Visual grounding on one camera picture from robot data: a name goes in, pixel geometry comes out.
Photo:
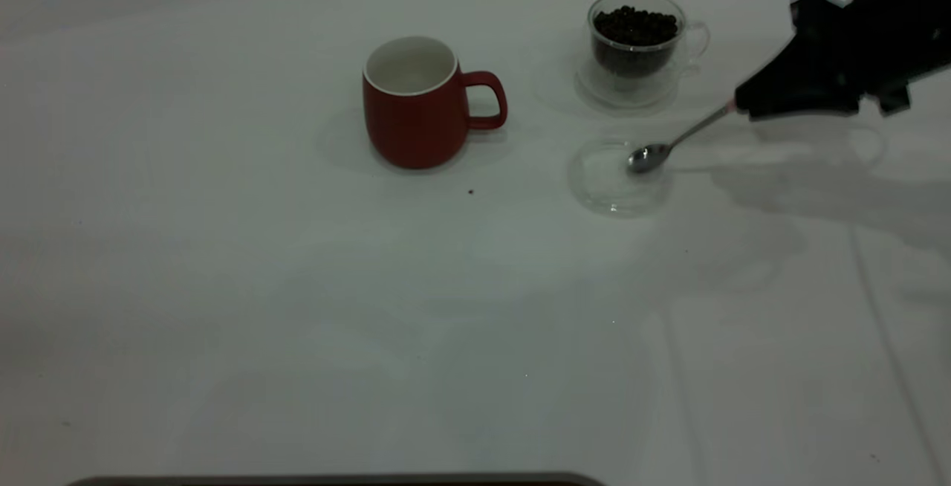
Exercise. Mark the clear glass saucer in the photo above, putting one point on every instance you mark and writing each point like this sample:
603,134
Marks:
628,98

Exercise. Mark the small clear glass dish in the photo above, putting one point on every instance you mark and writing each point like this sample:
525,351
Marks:
609,192

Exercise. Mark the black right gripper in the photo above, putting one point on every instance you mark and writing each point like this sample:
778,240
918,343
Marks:
877,40

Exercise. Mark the red ceramic mug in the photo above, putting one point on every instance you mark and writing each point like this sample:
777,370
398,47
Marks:
416,122

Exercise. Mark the dark coffee beans pile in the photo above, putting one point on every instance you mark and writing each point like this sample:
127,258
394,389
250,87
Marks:
635,33

